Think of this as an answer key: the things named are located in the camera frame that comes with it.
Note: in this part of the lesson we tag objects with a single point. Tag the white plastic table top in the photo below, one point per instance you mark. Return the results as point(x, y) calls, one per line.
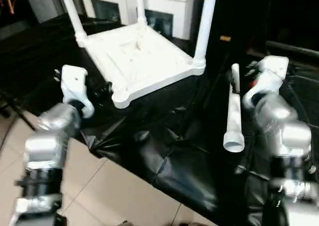
point(139, 59)

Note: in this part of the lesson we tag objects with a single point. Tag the white cabinet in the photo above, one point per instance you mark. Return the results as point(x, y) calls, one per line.
point(169, 4)

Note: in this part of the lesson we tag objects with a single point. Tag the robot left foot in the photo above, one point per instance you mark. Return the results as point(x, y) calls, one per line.
point(125, 223)

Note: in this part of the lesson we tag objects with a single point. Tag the black tripod stand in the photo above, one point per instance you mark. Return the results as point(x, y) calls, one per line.
point(22, 111)

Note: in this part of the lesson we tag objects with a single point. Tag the black long bar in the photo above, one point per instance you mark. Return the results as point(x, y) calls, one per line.
point(291, 50)

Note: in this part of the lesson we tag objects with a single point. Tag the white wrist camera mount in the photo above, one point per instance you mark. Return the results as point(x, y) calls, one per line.
point(74, 83)
point(270, 73)

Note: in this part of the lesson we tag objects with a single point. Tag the black case with gold label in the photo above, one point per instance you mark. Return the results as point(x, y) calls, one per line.
point(231, 16)

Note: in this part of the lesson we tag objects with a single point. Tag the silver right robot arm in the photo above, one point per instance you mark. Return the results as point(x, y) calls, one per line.
point(281, 126)

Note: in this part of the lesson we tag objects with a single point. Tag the white plastic table leg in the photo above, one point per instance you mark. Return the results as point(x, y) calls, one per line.
point(207, 24)
point(234, 116)
point(140, 4)
point(73, 11)

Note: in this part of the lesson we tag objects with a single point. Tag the black mat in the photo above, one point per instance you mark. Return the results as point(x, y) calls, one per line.
point(162, 136)

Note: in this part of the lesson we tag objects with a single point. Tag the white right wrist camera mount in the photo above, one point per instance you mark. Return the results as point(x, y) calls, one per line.
point(270, 73)

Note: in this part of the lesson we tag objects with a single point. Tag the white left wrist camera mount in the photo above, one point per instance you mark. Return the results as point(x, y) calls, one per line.
point(74, 83)

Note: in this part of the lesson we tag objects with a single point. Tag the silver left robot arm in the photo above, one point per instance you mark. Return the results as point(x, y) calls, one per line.
point(54, 126)

